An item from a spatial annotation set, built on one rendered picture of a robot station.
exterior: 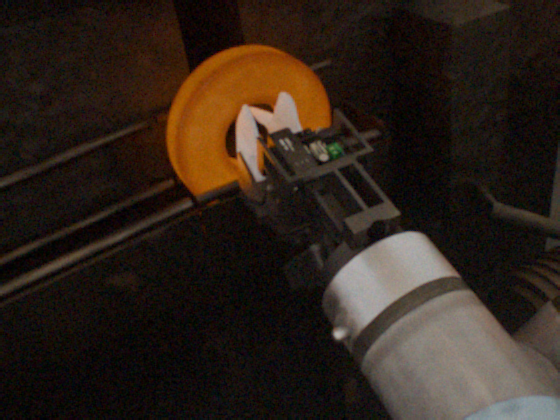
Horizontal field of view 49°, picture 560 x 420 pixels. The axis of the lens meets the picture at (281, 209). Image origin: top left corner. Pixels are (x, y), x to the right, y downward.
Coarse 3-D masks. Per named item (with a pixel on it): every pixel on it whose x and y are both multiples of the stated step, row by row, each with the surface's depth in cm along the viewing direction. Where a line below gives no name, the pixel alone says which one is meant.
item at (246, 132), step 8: (240, 112) 56; (248, 112) 50; (240, 120) 55; (248, 120) 50; (240, 128) 54; (248, 128) 51; (240, 136) 54; (248, 136) 52; (256, 136) 50; (240, 144) 53; (248, 144) 53; (248, 152) 53; (248, 160) 52; (256, 160) 52; (256, 168) 52; (256, 176) 51
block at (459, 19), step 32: (416, 0) 63; (448, 0) 62; (480, 0) 61; (416, 32) 61; (448, 32) 57; (480, 32) 58; (416, 64) 63; (448, 64) 59; (480, 64) 60; (416, 96) 66; (448, 96) 61; (480, 96) 62; (416, 128) 68; (448, 128) 63; (480, 128) 64; (416, 160) 70; (448, 160) 65; (480, 160) 66; (416, 192) 73; (448, 192) 67; (448, 224) 70
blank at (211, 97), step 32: (224, 64) 52; (256, 64) 53; (288, 64) 54; (192, 96) 52; (224, 96) 53; (256, 96) 54; (320, 96) 57; (192, 128) 53; (224, 128) 54; (192, 160) 54; (224, 160) 56
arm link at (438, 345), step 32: (416, 288) 37; (448, 288) 38; (384, 320) 37; (416, 320) 36; (448, 320) 36; (480, 320) 37; (384, 352) 37; (416, 352) 36; (448, 352) 35; (480, 352) 35; (512, 352) 35; (384, 384) 37; (416, 384) 35; (448, 384) 34; (480, 384) 34; (512, 384) 34; (544, 384) 35; (416, 416) 35; (448, 416) 34; (480, 416) 33; (512, 416) 32; (544, 416) 33
